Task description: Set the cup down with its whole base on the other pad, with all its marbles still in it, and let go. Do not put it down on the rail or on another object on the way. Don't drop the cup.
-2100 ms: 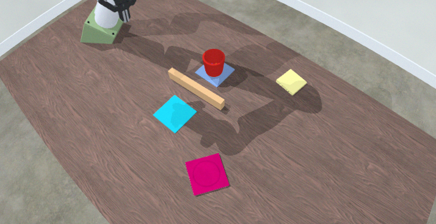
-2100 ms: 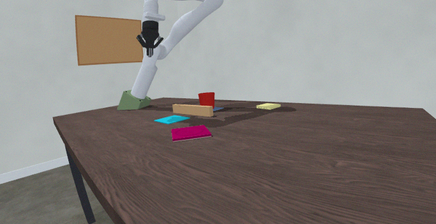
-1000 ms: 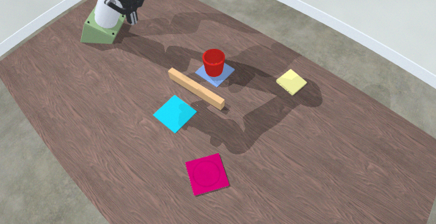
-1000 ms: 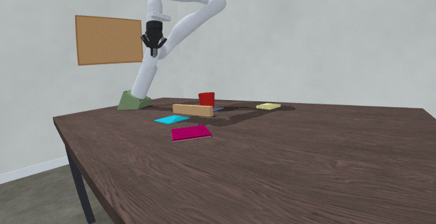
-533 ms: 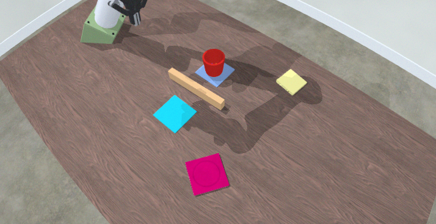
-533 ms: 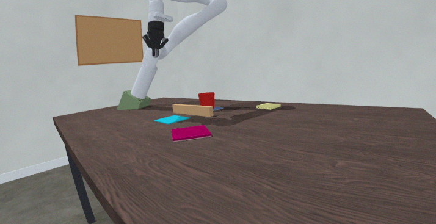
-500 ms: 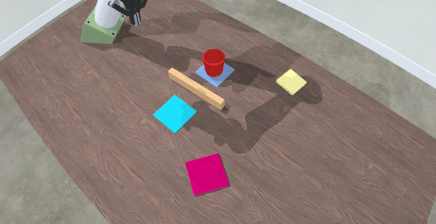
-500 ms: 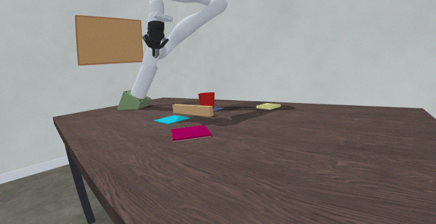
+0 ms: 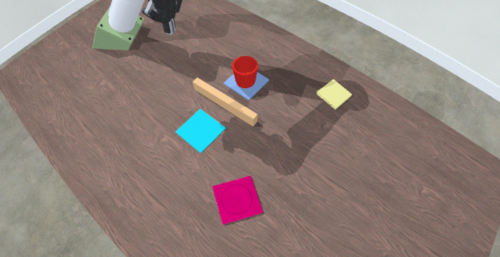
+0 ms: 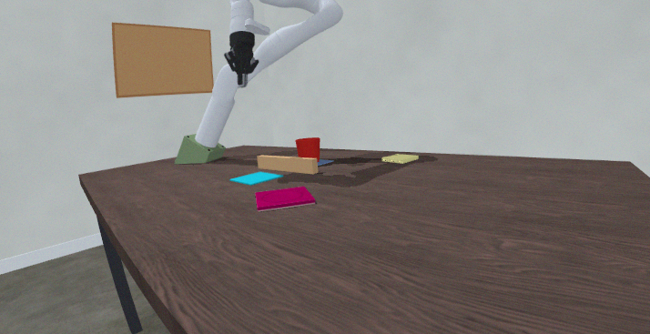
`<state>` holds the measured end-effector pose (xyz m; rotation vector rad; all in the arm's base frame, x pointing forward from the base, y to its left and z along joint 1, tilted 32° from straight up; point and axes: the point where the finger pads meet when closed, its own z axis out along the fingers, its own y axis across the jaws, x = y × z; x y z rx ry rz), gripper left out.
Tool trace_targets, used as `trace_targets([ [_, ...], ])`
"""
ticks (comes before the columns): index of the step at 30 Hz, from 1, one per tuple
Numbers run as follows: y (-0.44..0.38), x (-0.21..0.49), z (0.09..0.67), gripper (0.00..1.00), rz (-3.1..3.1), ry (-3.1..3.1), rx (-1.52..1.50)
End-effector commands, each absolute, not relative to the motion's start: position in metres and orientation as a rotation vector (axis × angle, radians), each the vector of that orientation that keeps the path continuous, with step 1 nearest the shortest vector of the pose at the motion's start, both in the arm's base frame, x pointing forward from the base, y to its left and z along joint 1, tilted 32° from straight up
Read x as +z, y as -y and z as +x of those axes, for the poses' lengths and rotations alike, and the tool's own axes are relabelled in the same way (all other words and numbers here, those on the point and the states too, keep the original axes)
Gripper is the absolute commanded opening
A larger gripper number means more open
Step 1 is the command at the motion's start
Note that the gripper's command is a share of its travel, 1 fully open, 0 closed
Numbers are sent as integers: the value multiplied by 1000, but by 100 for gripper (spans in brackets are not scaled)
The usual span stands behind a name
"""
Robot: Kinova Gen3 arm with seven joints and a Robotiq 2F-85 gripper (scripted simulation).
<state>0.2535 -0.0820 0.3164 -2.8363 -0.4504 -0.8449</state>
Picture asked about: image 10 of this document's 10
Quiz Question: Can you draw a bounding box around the pink square coaster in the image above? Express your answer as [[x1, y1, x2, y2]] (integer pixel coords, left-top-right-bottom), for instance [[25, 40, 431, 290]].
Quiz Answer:
[[255, 187, 316, 212]]

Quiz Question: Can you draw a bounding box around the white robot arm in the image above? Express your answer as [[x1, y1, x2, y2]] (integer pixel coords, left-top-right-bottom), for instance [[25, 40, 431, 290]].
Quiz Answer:
[[195, 0, 343, 147]]

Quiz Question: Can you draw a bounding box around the yellow sticky-note pad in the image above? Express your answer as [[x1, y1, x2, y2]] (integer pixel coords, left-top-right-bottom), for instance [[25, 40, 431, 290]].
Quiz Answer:
[[382, 154, 419, 164]]

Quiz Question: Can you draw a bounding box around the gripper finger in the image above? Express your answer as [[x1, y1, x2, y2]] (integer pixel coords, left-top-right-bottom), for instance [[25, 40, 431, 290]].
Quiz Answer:
[[224, 49, 246, 87], [243, 52, 259, 87]]

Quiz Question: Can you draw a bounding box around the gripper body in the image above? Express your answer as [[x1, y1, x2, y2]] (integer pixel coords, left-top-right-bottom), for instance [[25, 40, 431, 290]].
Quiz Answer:
[[229, 31, 255, 63]]

